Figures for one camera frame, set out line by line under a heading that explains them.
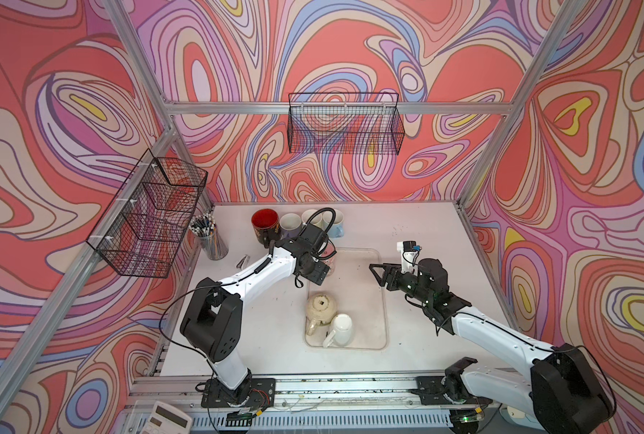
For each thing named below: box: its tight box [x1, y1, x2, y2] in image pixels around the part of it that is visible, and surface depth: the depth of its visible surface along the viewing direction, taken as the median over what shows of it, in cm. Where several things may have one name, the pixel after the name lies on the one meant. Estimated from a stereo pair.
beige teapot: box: [306, 293, 338, 336], surface depth 82 cm
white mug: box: [322, 312, 353, 349], surface depth 79 cm
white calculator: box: [141, 400, 193, 434], surface depth 69 cm
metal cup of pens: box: [189, 211, 230, 262], surface depth 93 cm
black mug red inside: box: [251, 207, 282, 249], surface depth 103 cm
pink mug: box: [318, 238, 338, 276], surface depth 78 cm
